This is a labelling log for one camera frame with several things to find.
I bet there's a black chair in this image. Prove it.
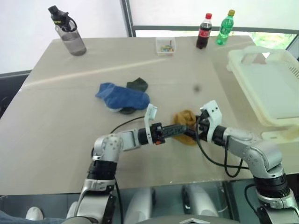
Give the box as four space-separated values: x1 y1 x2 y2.
0 69 33 120

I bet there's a dark green sock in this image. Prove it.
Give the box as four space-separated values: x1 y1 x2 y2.
126 77 150 92

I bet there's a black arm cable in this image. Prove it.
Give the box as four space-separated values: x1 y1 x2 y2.
195 116 250 178
109 116 147 224

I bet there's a white shoe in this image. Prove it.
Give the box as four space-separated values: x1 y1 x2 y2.
25 206 44 221

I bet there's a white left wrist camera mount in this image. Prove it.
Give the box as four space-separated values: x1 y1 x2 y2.
143 104 159 146

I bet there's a white plastic tray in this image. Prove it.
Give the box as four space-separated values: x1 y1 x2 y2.
261 125 299 142

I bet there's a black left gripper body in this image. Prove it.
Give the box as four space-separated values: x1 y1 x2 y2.
150 122 166 146

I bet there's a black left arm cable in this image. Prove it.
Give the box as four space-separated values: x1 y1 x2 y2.
109 116 147 224

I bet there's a dark robot chest with emblem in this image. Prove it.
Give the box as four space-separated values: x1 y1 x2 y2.
137 216 237 224

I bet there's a clear plastic box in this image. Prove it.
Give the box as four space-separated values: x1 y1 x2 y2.
155 36 177 57

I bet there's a silver robot thigh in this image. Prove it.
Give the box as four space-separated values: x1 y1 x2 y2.
123 186 157 224
181 184 220 220

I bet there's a silver right robot thigh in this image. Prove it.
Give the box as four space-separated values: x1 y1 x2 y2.
181 184 220 220

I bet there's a green soda bottle yellow cap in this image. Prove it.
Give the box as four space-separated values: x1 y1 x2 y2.
214 9 236 46

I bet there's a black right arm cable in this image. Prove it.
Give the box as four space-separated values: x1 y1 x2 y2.
195 116 250 178

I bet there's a grey window frame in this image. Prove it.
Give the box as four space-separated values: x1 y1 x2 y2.
120 0 299 59

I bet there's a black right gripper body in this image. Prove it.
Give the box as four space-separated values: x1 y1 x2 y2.
195 108 211 142

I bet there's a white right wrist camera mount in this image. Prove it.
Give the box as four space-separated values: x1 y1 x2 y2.
199 100 222 142

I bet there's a tan knitted sock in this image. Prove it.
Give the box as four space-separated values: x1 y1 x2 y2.
172 109 197 147

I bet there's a white plastic basket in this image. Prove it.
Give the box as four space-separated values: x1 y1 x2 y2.
226 46 299 128

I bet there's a blue jeans leg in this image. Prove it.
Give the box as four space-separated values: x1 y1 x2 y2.
0 209 66 224

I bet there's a cola bottle red cap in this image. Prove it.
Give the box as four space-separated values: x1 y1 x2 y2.
195 13 214 50

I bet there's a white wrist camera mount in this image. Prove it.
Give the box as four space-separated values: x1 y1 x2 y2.
143 104 159 146
199 100 222 142

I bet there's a grey water bottle black lid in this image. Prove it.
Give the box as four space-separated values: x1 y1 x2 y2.
48 5 87 57

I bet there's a silver left robot thigh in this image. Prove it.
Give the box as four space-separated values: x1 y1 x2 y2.
123 186 157 224

